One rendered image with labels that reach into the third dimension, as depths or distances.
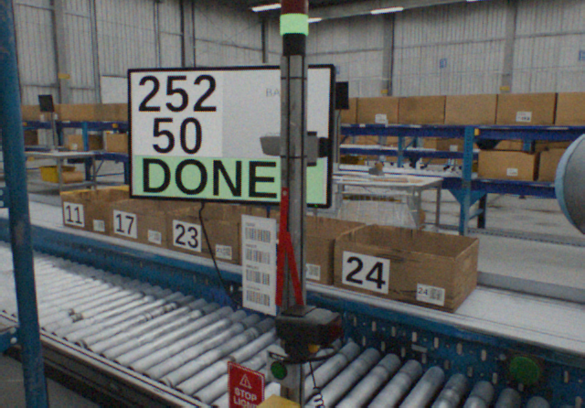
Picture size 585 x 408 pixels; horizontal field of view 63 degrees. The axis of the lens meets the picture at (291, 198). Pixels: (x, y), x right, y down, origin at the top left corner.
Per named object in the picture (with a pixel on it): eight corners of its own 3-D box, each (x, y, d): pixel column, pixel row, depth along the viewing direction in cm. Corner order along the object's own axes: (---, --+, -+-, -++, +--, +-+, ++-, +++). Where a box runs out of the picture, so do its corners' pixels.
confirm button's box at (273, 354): (264, 381, 96) (264, 349, 95) (273, 374, 99) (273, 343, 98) (292, 391, 92) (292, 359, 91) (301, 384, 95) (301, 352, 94)
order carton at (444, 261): (332, 288, 159) (333, 239, 156) (369, 266, 183) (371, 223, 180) (452, 316, 137) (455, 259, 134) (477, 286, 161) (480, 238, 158)
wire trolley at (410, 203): (340, 277, 439) (342, 166, 422) (402, 281, 430) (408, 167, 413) (330, 327, 334) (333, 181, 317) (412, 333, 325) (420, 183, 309)
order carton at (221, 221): (167, 251, 203) (165, 211, 201) (215, 237, 227) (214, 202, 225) (238, 267, 182) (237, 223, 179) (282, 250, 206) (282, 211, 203)
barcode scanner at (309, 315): (331, 378, 83) (324, 319, 82) (276, 367, 90) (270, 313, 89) (348, 362, 88) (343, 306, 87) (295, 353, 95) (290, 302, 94)
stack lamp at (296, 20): (275, 33, 87) (274, -2, 86) (290, 37, 91) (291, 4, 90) (298, 30, 84) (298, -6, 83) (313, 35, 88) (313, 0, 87)
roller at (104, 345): (88, 368, 144) (79, 359, 147) (209, 311, 187) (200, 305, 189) (90, 355, 143) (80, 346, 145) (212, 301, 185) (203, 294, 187)
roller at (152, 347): (112, 359, 136) (119, 376, 136) (233, 302, 179) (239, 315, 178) (104, 363, 139) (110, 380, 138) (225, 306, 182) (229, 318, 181)
